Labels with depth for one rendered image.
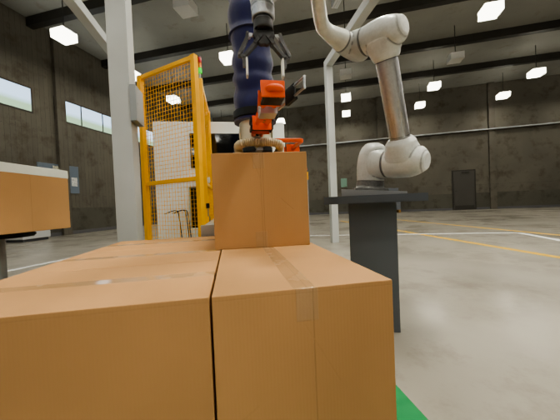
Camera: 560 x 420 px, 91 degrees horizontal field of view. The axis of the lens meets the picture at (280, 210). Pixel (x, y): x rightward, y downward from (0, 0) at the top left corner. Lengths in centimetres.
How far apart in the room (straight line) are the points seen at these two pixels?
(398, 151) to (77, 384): 144
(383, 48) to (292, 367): 131
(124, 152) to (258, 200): 172
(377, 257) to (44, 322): 140
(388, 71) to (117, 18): 230
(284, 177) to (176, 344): 78
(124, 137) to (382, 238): 216
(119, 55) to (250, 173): 201
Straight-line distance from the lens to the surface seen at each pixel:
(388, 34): 149
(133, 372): 67
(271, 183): 117
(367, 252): 162
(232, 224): 117
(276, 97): 91
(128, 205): 265
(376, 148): 167
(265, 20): 123
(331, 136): 511
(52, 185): 238
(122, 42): 299
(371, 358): 73
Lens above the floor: 72
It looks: 1 degrees down
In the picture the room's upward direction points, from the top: 2 degrees counter-clockwise
